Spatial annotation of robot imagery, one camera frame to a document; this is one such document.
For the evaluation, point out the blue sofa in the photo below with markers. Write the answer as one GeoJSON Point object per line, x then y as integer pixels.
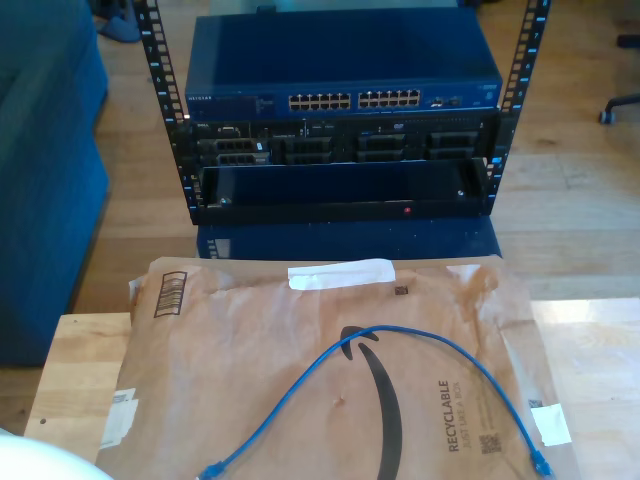
{"type": "Point", "coordinates": [45, 175]}

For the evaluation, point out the blue network switch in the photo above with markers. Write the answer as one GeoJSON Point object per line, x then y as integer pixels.
{"type": "Point", "coordinates": [340, 55]}

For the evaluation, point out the long white tape strip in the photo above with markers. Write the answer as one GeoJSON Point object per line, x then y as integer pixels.
{"type": "Point", "coordinates": [340, 274]}

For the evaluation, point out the grey-blue slipper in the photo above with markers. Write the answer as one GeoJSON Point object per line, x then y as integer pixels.
{"type": "Point", "coordinates": [120, 31]}

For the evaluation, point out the dark blue cabinet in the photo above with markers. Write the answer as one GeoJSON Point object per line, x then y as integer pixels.
{"type": "Point", "coordinates": [350, 240]}

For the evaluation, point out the brown paper mailer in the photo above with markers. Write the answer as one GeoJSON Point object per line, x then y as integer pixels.
{"type": "Point", "coordinates": [250, 375]}

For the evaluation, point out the black equipment rack frame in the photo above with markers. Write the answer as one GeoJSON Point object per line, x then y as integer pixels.
{"type": "Point", "coordinates": [181, 150]}

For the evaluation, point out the black furniture foot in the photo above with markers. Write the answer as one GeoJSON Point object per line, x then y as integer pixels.
{"type": "Point", "coordinates": [630, 40]}

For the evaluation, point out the black office chair base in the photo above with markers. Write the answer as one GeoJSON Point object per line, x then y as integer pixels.
{"type": "Point", "coordinates": [620, 101]}

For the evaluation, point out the black open rack shelf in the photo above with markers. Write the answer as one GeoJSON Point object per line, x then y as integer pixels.
{"type": "Point", "coordinates": [325, 212]}

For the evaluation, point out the black rack server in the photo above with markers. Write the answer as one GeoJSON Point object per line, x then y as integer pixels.
{"type": "Point", "coordinates": [345, 145]}

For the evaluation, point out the white shipping label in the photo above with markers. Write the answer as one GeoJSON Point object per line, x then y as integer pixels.
{"type": "Point", "coordinates": [120, 415]}

